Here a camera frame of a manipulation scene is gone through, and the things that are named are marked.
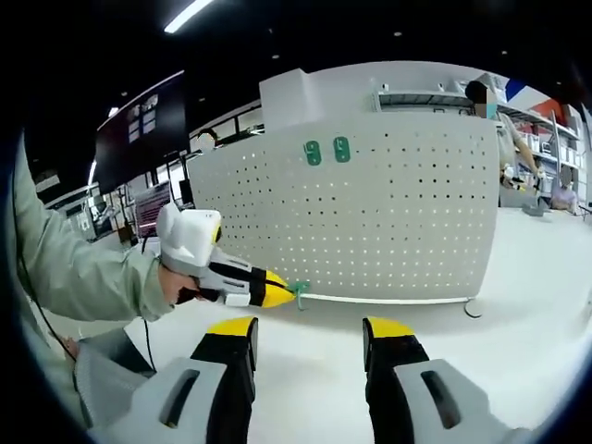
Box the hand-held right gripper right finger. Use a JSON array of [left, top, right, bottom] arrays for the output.
[[362, 315, 533, 444]]

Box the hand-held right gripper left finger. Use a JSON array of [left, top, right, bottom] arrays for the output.
[[90, 315, 260, 444]]

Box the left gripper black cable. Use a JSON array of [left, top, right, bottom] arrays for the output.
[[140, 235, 159, 372]]

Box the purple standing banner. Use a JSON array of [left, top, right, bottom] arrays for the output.
[[133, 182, 173, 228]]

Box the straight ceiling light strip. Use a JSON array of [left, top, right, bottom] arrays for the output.
[[163, 0, 215, 34]]

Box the person's left hand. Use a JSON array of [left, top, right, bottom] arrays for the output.
[[159, 265, 204, 306]]

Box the white perforated mounting plate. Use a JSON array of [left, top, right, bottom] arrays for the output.
[[186, 116, 503, 320]]

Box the person's pale green jacket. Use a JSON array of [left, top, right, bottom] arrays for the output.
[[18, 295, 89, 417]]

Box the large dark display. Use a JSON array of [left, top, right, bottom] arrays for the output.
[[94, 69, 190, 194]]

